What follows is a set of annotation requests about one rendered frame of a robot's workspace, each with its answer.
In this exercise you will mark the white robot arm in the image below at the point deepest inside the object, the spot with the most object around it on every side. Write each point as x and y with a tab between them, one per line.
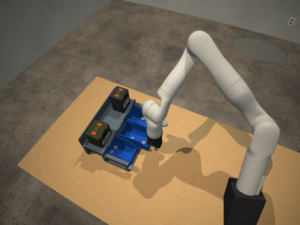
200	46

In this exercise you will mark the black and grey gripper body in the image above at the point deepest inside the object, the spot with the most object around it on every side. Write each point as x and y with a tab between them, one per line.
155	139

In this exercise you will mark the blue bin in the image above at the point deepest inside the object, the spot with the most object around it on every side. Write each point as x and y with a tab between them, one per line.
126	150
135	115
131	129

